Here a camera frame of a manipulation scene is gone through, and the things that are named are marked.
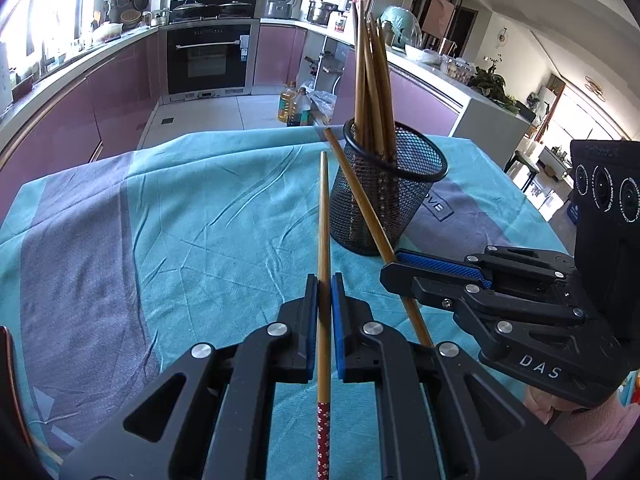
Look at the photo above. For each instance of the white kitchen island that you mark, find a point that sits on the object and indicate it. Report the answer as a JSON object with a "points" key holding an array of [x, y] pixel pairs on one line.
{"points": [[485, 125]]}

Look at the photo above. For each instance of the white casserole pot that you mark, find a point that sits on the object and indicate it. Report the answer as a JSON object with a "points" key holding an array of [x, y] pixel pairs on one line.
{"points": [[107, 31]]}

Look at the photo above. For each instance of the wooden chopstick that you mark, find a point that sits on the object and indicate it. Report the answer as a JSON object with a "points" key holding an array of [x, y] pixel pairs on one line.
{"points": [[371, 85], [381, 95], [358, 75], [324, 240], [360, 195]]}

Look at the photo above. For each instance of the green dome food cover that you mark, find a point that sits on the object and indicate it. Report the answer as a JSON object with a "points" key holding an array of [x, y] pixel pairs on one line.
{"points": [[402, 27]]}

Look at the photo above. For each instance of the person's right forearm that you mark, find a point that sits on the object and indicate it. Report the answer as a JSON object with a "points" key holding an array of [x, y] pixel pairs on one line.
{"points": [[600, 430]]}

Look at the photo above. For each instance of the black mesh utensil holder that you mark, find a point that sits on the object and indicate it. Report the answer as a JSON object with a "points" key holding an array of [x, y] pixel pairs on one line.
{"points": [[420, 195]]}

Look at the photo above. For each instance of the clear plastic bag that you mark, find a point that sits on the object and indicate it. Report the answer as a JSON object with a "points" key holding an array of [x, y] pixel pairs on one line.
{"points": [[321, 107]]}

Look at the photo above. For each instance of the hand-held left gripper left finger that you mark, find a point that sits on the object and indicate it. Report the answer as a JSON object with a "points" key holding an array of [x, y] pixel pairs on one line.
{"points": [[313, 330]]}

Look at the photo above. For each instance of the black built-in oven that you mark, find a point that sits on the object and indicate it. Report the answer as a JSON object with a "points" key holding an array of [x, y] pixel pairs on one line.
{"points": [[207, 57]]}

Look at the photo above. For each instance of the woven basket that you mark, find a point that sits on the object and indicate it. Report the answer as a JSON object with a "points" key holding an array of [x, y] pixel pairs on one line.
{"points": [[131, 17]]}

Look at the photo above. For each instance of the person's right hand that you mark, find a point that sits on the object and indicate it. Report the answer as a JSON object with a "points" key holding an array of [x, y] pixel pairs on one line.
{"points": [[537, 405]]}

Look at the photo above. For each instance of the yellow cooking oil bottle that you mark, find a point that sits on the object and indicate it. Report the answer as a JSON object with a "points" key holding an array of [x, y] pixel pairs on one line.
{"points": [[286, 105]]}

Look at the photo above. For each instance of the white bowl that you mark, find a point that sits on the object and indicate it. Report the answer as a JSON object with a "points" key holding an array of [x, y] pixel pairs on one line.
{"points": [[422, 54]]}

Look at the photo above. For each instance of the teal and grey tablecloth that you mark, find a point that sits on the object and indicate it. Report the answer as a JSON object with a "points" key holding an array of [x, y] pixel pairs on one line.
{"points": [[200, 240]]}

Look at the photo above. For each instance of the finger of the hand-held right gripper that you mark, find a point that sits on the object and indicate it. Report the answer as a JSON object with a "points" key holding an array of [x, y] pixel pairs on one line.
{"points": [[425, 287], [440, 266]]}

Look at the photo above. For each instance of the black stool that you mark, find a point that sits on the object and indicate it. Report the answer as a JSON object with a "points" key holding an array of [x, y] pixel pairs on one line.
{"points": [[522, 170]]}

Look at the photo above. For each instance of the pink kitchen appliance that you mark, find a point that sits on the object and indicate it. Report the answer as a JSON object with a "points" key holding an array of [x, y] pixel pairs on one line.
{"points": [[350, 2]]}

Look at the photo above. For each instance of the black lidded wok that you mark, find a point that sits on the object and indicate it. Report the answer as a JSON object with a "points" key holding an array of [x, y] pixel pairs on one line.
{"points": [[190, 9]]}

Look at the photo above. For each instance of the black lidded pan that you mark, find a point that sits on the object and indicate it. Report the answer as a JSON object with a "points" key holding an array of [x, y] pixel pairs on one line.
{"points": [[235, 9]]}

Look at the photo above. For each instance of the kitchen window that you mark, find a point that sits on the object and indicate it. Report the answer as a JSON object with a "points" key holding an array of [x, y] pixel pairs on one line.
{"points": [[45, 5]]}

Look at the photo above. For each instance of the clear food containers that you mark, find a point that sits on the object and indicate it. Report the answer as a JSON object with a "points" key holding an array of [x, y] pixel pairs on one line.
{"points": [[457, 69]]}

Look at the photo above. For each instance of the steel stock pot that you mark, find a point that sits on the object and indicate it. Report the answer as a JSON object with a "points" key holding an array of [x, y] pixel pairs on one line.
{"points": [[321, 12]]}

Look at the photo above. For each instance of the pink base cabinets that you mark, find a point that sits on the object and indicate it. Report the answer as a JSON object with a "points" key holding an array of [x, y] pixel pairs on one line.
{"points": [[75, 110], [280, 55]]}

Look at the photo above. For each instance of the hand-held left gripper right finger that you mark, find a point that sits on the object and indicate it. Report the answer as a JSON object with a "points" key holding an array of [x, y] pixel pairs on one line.
{"points": [[336, 330]]}

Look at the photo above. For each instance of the small steel kettle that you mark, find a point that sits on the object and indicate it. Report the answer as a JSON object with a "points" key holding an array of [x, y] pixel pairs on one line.
{"points": [[160, 17]]}

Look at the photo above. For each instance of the green potted plant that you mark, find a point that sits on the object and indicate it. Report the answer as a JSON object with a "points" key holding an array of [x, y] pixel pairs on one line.
{"points": [[492, 85]]}

